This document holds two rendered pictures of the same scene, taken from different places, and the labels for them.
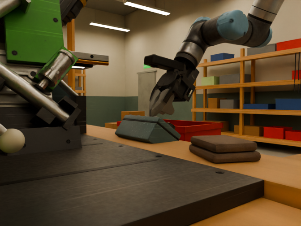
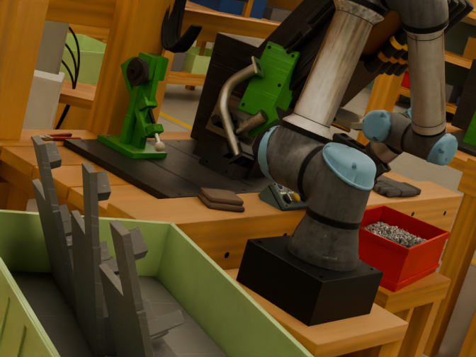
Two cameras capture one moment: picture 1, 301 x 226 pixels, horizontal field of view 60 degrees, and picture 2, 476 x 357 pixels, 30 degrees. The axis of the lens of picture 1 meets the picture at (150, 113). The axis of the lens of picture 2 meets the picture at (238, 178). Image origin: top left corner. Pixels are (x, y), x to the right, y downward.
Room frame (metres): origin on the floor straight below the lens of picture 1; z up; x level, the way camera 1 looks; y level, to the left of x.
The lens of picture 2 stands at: (-0.13, -2.13, 1.53)
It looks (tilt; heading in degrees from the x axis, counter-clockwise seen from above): 15 degrees down; 74
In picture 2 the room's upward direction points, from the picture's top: 16 degrees clockwise
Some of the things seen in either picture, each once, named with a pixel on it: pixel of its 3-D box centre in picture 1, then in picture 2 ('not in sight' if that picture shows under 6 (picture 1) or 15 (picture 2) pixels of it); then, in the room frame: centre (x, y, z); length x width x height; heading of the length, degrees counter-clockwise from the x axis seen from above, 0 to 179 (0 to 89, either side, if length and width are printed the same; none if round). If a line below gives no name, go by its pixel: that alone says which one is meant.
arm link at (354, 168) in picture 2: not in sight; (341, 180); (0.56, -0.48, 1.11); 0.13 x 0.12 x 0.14; 123
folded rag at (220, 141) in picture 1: (221, 147); (222, 199); (0.43, -0.12, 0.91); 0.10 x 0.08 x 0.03; 13
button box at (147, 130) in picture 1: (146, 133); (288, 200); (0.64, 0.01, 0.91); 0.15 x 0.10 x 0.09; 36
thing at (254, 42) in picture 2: not in sight; (254, 96); (0.62, 0.54, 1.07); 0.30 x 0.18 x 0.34; 36
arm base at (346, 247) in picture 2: not in sight; (328, 234); (0.57, -0.49, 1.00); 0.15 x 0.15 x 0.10
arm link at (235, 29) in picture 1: (228, 29); (390, 129); (0.75, -0.22, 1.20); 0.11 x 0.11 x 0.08; 33
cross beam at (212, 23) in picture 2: not in sight; (193, 24); (0.40, 0.66, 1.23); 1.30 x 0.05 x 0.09; 36
